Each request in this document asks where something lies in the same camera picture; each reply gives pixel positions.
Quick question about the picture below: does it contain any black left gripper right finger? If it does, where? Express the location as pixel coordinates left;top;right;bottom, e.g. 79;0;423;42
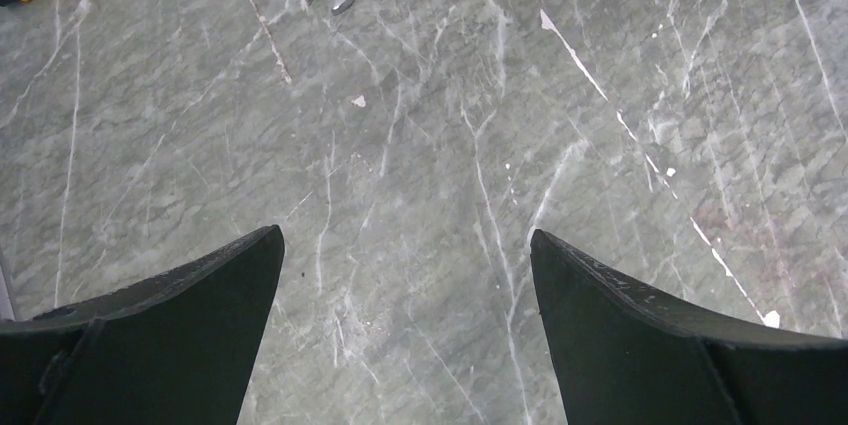
531;230;847;424

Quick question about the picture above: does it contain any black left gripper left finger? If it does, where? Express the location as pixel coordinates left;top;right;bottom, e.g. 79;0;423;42
1;225;285;424

